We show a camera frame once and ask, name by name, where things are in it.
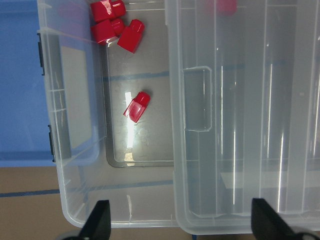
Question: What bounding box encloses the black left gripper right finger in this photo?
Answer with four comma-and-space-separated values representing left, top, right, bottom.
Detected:
251, 198, 320, 240

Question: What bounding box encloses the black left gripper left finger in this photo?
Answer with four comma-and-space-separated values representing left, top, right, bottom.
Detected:
56, 200, 111, 240

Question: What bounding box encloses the red block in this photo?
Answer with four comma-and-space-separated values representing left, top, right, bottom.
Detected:
117, 19, 145, 54
123, 91, 151, 123
90, 18, 125, 46
90, 0, 126, 23
216, 0, 238, 16

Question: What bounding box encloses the clear plastic box lid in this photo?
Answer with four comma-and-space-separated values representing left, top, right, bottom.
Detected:
165, 0, 320, 235

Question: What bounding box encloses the clear plastic storage box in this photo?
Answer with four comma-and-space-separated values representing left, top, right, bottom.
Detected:
37, 0, 179, 228

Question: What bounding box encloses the red block in box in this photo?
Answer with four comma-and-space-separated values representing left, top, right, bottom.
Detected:
117, 19, 145, 54
90, 18, 125, 46
90, 0, 126, 23

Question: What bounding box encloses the blue plastic tray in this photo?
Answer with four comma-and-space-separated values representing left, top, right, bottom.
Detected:
0, 0, 101, 168

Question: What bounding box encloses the red block under lid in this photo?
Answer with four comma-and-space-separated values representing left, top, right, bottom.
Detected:
216, 0, 238, 16

